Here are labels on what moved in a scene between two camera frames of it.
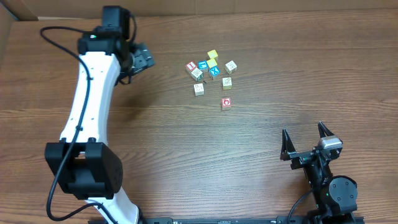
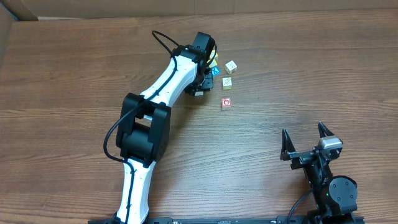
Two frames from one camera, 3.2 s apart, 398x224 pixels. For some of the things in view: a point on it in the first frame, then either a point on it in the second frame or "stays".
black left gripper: [143, 55] → [208, 81]
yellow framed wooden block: [227, 83] stays
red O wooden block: [226, 103] stays
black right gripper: [306, 154] stays
